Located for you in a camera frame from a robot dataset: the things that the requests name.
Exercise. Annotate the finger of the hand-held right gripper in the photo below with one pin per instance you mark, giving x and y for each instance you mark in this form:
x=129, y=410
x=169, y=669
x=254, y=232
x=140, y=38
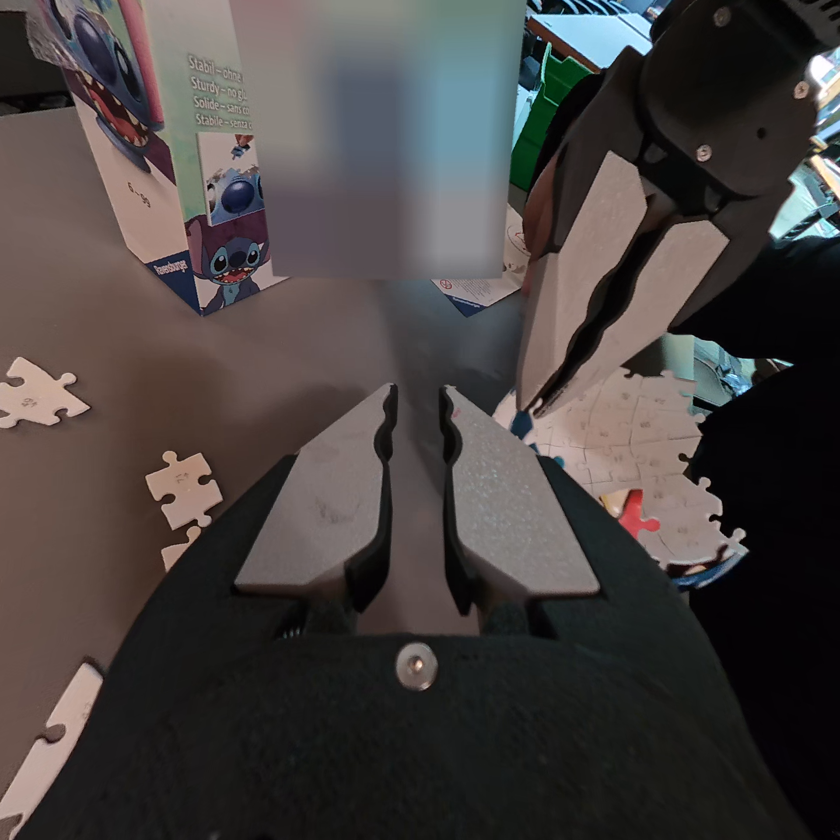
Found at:
x=669, y=282
x=577, y=262

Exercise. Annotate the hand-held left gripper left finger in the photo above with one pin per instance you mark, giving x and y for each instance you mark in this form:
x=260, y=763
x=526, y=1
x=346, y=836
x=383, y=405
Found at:
x=315, y=512

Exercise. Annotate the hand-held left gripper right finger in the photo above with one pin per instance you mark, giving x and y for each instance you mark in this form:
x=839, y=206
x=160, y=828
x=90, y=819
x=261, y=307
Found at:
x=512, y=518

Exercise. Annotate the partly built puzzle ball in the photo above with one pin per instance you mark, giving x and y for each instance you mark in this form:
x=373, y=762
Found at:
x=643, y=446

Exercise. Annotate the scattered loose puzzle pieces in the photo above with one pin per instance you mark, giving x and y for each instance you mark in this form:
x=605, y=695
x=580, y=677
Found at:
x=184, y=489

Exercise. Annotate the cartoon printed puzzle box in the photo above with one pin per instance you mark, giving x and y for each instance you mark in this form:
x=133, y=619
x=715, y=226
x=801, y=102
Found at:
x=164, y=216

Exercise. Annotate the white instruction leaflet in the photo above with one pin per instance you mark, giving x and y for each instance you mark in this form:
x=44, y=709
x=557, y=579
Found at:
x=472, y=294

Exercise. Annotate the white background table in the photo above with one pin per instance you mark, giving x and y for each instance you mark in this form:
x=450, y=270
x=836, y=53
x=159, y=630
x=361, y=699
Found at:
x=590, y=36

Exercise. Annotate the green storage bins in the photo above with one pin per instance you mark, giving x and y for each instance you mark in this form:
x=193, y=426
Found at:
x=558, y=82

